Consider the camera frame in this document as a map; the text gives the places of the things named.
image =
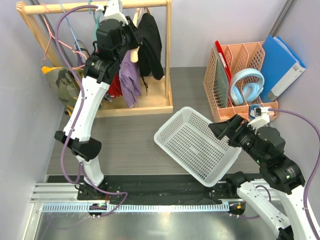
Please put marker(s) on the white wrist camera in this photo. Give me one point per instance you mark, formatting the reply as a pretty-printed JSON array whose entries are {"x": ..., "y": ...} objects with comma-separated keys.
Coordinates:
[
  {"x": 259, "y": 116},
  {"x": 113, "y": 9}
]

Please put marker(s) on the peach plastic file organizer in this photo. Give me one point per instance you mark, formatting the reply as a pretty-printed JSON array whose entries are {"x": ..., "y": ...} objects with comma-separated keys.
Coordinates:
[{"x": 239, "y": 56}]

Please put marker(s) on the camouflage garment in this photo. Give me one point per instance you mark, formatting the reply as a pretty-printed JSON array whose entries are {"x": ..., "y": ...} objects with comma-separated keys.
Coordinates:
[{"x": 64, "y": 86}]

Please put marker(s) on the white plastic mesh basket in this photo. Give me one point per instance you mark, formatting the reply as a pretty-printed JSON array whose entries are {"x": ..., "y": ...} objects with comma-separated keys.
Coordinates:
[{"x": 188, "y": 140}]

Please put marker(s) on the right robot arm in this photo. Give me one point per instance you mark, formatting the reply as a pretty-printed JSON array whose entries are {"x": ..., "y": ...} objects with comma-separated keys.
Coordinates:
[{"x": 285, "y": 177}]

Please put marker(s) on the wooden clothes rack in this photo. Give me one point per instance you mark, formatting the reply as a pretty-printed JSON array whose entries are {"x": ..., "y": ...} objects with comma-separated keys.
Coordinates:
[{"x": 156, "y": 99}]

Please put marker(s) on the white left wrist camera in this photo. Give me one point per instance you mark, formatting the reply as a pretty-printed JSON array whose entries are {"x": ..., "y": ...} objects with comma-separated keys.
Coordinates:
[{"x": 113, "y": 9}]

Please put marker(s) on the blue binder folder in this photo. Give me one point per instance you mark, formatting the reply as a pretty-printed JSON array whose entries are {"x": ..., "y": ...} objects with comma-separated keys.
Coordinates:
[{"x": 280, "y": 68}]

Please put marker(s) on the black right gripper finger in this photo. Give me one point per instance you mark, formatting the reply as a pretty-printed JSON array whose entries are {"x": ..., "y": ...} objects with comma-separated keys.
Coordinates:
[
  {"x": 226, "y": 128},
  {"x": 232, "y": 138}
]

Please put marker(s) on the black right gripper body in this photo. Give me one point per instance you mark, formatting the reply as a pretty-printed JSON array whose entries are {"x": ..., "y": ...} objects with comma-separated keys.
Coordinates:
[{"x": 246, "y": 136}]

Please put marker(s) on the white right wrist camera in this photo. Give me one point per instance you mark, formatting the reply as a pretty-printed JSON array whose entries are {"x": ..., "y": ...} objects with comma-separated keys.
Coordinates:
[{"x": 259, "y": 116}]

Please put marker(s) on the beige wooden hanger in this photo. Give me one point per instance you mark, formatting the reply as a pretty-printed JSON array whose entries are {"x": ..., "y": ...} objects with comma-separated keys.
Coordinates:
[{"x": 137, "y": 36}]

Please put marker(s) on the blue wire hanger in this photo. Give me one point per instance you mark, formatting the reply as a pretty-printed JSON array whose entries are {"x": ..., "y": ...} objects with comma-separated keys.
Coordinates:
[{"x": 72, "y": 32}]

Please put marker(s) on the light blue headphones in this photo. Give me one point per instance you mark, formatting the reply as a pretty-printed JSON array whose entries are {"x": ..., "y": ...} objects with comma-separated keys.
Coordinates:
[{"x": 250, "y": 91}]

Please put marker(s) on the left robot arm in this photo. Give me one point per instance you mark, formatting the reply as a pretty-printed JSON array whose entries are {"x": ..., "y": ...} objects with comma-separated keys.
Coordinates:
[{"x": 114, "y": 38}]

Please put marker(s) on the red garment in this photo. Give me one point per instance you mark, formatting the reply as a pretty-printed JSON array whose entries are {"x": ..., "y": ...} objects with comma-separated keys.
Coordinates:
[{"x": 115, "y": 89}]

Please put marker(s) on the teal plastic hanger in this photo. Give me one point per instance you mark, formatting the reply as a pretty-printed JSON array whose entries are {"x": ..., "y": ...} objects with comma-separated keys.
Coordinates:
[{"x": 96, "y": 18}]

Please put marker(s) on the black trousers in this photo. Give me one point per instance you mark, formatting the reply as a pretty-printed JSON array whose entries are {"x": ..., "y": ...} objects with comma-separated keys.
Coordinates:
[{"x": 149, "y": 53}]

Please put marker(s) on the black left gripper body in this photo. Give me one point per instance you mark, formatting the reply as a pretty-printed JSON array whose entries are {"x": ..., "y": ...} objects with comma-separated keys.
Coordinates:
[{"x": 131, "y": 40}]

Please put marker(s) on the red folder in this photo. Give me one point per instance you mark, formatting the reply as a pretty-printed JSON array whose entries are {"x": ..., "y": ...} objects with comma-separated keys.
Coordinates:
[{"x": 223, "y": 60}]

